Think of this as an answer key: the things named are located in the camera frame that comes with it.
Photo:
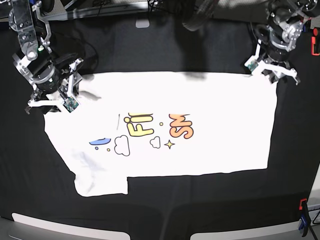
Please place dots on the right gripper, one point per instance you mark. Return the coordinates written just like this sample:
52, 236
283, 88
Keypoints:
52, 87

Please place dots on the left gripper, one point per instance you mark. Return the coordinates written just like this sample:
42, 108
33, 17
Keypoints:
276, 72

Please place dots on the white printed t-shirt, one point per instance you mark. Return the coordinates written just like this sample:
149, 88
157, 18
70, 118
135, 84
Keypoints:
159, 124

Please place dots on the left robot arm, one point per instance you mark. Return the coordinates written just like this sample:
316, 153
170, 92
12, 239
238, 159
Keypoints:
286, 20

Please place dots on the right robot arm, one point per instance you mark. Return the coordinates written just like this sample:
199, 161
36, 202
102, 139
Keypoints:
34, 37

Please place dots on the red black clamp far right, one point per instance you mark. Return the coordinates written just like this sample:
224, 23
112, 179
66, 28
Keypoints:
315, 42

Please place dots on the black table cloth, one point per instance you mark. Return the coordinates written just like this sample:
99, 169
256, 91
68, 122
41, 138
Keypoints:
34, 180

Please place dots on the red blue clamp near right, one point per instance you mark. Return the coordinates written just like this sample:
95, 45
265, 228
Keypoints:
304, 217

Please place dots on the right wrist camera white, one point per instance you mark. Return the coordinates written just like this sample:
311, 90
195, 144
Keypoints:
70, 103

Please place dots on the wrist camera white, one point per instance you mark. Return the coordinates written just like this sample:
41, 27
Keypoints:
70, 103
253, 65

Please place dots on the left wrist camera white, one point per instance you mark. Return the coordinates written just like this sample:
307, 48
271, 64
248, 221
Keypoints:
253, 65

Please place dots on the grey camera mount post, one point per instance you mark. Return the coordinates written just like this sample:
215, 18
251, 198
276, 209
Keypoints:
142, 22

